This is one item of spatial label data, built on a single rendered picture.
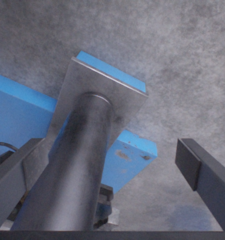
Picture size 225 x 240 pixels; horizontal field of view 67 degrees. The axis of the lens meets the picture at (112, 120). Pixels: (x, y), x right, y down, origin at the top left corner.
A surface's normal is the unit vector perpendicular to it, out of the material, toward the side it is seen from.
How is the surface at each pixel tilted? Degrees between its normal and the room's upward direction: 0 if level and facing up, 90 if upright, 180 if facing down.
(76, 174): 90
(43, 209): 90
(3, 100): 0
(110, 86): 0
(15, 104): 0
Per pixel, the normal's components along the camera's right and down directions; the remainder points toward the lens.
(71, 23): -0.12, 0.65
